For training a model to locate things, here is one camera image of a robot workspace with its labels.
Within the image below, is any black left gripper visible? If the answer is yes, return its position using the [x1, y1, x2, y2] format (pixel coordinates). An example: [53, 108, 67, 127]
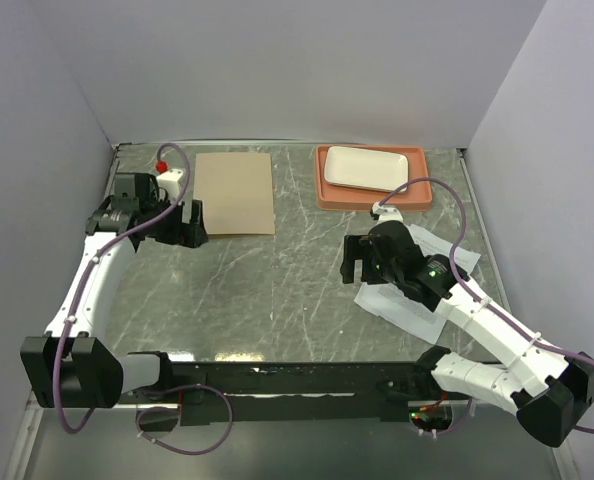
[141, 192, 208, 248]

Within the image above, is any brown paper folder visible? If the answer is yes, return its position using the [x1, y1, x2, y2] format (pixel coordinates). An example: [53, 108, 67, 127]
[193, 152, 275, 236]

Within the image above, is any printed paper sheet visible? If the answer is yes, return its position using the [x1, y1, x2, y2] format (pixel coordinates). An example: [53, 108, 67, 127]
[354, 283, 446, 344]
[408, 224, 481, 274]

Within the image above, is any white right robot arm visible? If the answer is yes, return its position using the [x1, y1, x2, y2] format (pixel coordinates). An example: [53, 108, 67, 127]
[340, 220, 594, 447]

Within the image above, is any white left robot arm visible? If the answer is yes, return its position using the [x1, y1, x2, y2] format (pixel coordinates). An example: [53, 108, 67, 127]
[20, 168, 208, 408]

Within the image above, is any terracotta rectangular tray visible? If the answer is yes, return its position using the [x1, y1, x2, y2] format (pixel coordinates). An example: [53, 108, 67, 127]
[312, 144, 433, 212]

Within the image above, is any white rectangular plate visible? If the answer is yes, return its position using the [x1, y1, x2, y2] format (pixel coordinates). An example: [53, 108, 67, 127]
[324, 146, 409, 192]

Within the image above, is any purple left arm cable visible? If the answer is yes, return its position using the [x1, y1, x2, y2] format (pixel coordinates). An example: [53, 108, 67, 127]
[54, 143, 192, 434]

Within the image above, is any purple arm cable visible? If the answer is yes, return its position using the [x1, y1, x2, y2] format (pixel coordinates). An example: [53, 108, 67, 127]
[371, 178, 594, 435]
[54, 143, 192, 434]

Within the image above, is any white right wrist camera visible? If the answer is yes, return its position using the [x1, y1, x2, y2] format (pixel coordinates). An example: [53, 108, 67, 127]
[369, 202, 403, 225]

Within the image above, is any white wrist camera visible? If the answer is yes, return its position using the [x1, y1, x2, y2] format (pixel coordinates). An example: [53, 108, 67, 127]
[155, 160, 186, 201]
[369, 202, 403, 225]

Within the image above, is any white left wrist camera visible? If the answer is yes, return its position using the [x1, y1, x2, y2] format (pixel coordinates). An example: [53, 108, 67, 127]
[155, 160, 186, 201]

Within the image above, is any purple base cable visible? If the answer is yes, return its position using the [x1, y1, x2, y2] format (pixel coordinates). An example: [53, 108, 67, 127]
[135, 383, 234, 456]

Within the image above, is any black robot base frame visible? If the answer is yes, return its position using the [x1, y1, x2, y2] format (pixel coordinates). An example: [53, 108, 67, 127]
[121, 362, 462, 426]

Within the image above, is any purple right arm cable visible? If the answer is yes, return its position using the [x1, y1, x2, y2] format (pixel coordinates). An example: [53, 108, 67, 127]
[371, 178, 594, 435]

